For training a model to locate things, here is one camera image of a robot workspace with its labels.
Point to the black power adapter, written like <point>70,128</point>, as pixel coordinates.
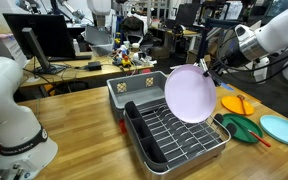
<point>94,65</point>

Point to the tilted grey bin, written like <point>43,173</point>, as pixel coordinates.
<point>99,40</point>

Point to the blue tape strips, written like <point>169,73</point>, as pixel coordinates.
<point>228,87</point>

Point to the small red object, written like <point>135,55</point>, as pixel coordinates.
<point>122,126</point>

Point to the orange plate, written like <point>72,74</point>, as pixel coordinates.
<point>232,105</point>

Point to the yellow toy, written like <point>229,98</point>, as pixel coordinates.
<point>126,61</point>

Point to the pinkish red stool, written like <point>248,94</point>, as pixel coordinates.
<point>146,71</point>

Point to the green plate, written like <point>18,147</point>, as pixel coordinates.
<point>242,135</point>

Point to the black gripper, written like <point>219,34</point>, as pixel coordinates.
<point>234,53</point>

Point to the yellow black tool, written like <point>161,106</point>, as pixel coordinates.
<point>117,40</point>

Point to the black computer monitor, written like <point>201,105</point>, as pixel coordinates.
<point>54,33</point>

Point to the dark background screen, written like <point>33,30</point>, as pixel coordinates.
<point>188,15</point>

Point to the wooden desk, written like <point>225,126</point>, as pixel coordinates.
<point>100,70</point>

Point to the cardboard box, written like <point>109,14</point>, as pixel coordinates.
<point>160,52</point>

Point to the light blue plate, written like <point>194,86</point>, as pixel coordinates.
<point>282,130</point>

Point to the black cutlery caddy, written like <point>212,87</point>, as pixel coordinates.
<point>150,150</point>

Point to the white cylindrical column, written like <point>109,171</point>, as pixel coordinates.
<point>98,10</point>

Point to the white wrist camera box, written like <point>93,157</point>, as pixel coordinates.
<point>261,68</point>

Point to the black office chair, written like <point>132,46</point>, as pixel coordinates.
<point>132,28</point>

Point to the wooden spoon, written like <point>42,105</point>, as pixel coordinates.
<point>241,97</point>

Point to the white bottle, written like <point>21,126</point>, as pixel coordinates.
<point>76,47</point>

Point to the pink plate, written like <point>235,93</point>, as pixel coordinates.
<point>190,95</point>

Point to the grey background robot arm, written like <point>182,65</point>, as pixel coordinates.
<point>72,10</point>

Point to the white printed box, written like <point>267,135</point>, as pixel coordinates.
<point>12,50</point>

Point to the black camera stand frame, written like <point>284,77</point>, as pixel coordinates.
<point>204,43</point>

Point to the grey monitor stand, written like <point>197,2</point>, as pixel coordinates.
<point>37,50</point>

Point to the grey plastic bin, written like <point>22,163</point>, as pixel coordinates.
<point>140,95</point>

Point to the white robot arm with gripper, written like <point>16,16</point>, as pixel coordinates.
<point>284,30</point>

